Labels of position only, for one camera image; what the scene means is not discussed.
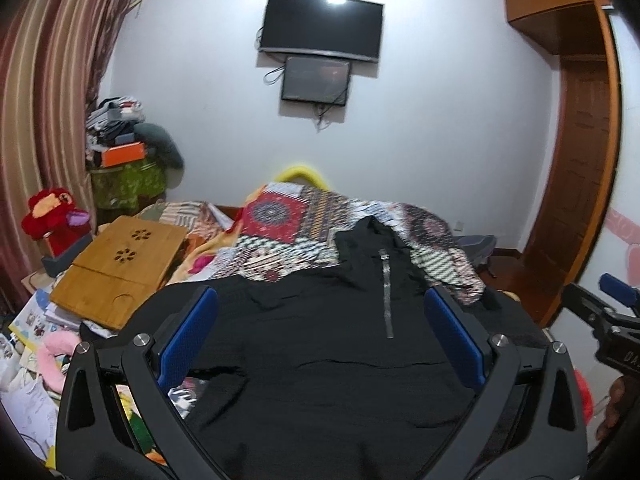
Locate black zip hoodie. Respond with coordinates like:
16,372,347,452
97,218,474,479

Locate pile of folded clothes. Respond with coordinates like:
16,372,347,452
86,96,145,166

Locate person's right hand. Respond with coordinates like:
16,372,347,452
596,376,629,442

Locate pink plush toy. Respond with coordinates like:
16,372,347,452
36,330,81,393

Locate grey backpack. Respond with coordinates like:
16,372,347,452
454,235,497,278

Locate bamboo lap desk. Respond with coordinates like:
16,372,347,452
51,216,188,330

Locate red plush toy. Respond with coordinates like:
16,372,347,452
21,188,91,257

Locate green patterned storage box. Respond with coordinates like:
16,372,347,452
90,159,166,210

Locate patchwork patterned quilt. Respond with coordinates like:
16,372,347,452
138,182,485,304

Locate orange box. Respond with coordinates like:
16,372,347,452
100,142,145,168

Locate wooden wardrobe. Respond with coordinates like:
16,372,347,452
506,0,620,326

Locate striped pink curtain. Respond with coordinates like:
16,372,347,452
1,0,131,312

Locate yellow curved bed rail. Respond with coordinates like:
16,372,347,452
273,165,330,191

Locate small black wall monitor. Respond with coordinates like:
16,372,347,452
281,55,352,107

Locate large black wall television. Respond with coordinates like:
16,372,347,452
259,0,384,63

